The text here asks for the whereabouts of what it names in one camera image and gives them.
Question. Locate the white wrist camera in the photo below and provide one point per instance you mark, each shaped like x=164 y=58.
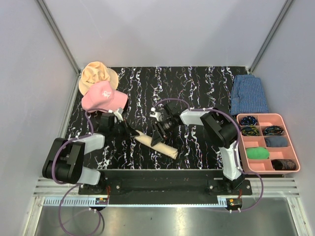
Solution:
x=118 y=113
x=155 y=115

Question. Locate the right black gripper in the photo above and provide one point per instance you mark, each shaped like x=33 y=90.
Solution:
x=159 y=127

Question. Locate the pink baseball cap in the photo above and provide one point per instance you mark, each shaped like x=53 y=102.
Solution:
x=101 y=96

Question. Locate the aluminium frame post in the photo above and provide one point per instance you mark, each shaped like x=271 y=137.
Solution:
x=57 y=33
x=271 y=34

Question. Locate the pink divided organizer tray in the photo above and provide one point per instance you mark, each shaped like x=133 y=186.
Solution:
x=264 y=166

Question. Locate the aluminium frame post left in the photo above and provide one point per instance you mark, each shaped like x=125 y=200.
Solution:
x=57 y=33

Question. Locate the green rolled sock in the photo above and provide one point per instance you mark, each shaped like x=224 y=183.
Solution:
x=257 y=153

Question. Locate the grey blue rolled sock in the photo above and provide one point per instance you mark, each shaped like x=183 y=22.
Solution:
x=276 y=142

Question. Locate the beige cloth napkin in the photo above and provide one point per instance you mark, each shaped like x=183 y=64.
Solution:
x=160 y=147

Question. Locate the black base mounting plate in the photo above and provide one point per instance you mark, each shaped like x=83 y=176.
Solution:
x=118 y=182

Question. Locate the blue checkered folded cloth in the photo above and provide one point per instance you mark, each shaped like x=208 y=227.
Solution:
x=247 y=96

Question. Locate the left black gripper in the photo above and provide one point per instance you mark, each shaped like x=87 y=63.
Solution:
x=129 y=132

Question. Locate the teal patterned rolled sock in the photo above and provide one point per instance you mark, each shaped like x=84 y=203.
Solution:
x=273 y=130

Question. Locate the beige bucket hat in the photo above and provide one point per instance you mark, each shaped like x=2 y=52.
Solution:
x=96 y=72

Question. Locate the aluminium frame post right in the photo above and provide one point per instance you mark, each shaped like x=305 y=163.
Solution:
x=271 y=34

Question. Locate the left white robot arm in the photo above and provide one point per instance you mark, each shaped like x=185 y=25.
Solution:
x=65 y=160

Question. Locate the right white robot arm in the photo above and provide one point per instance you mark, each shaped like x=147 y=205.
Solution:
x=220 y=126

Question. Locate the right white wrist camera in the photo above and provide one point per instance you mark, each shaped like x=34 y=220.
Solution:
x=155 y=115

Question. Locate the slotted aluminium rail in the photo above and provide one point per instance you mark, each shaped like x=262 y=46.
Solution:
x=54 y=195

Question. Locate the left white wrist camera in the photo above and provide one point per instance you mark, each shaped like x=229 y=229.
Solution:
x=118 y=113

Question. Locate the dark patterned rolled sock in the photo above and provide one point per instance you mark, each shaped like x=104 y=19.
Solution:
x=283 y=165

